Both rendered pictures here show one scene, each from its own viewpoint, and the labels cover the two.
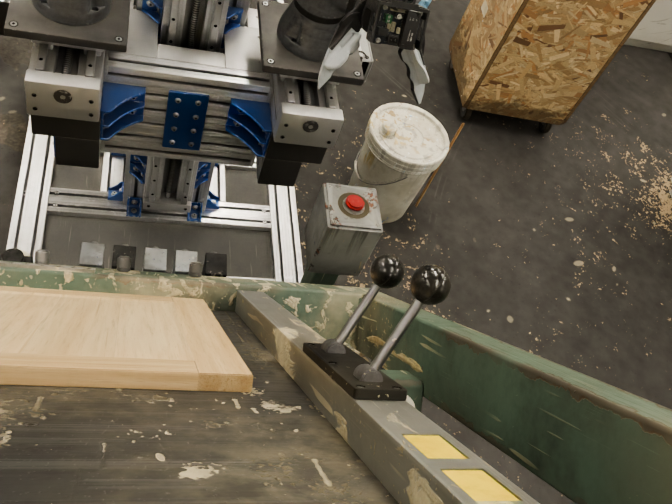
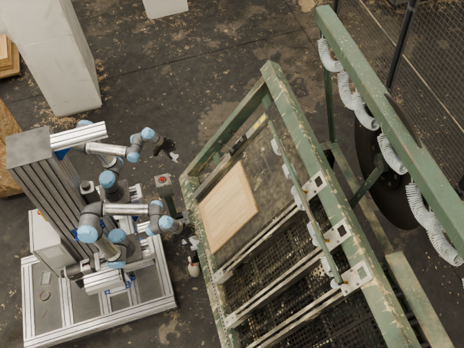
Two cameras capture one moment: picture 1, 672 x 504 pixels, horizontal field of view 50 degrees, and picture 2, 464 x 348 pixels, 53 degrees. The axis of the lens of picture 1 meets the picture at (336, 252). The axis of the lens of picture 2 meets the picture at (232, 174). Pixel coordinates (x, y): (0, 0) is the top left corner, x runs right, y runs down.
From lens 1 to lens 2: 275 cm
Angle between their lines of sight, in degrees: 43
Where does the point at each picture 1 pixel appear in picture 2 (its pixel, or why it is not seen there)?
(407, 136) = not seen: hidden behind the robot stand
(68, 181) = (125, 303)
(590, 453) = (242, 116)
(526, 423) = (235, 126)
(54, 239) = (150, 297)
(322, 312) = (192, 182)
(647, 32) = not seen: outside the picture
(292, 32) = (119, 195)
